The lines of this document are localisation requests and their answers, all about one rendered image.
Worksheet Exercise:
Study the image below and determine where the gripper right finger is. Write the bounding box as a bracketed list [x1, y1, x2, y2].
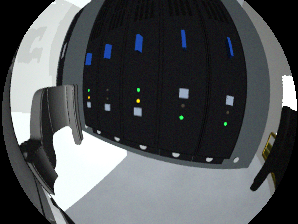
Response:
[250, 105, 297, 191]

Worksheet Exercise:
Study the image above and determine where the black server rack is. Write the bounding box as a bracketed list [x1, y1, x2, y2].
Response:
[56, 0, 270, 169]

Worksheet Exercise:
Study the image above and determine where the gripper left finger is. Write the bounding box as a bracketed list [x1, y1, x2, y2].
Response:
[20, 84, 84, 196]

